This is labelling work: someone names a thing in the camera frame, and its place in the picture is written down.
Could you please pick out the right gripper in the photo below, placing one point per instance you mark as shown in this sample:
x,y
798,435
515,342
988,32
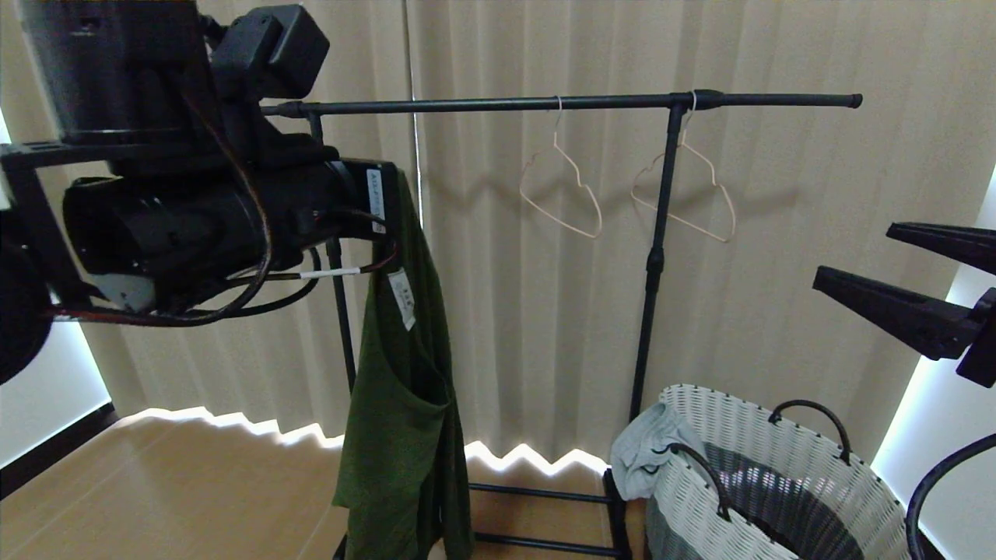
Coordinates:
x,y
984,342

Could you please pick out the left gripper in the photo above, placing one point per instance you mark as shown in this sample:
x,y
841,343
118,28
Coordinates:
x,y
179,225

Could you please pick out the pink clothes hanger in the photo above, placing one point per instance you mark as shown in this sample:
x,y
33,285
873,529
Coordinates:
x,y
685,221
555,140

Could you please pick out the green long-sleeved shirt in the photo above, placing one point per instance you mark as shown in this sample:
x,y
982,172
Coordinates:
x,y
397,435

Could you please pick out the pale grey shorts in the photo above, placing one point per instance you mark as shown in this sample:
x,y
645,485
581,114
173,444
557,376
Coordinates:
x,y
642,459

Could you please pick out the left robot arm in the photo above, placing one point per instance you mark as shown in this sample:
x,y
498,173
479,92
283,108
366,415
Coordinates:
x,y
109,70

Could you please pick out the black clothes rack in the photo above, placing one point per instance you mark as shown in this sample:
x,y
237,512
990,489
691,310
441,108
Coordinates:
x,y
482,103

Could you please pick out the white laundry basket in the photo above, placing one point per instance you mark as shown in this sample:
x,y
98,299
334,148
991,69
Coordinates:
x,y
700,513

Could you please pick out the beige curtain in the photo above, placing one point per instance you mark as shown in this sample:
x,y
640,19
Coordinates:
x,y
778,311

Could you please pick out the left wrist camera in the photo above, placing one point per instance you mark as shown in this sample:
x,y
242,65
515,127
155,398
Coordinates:
x,y
272,50

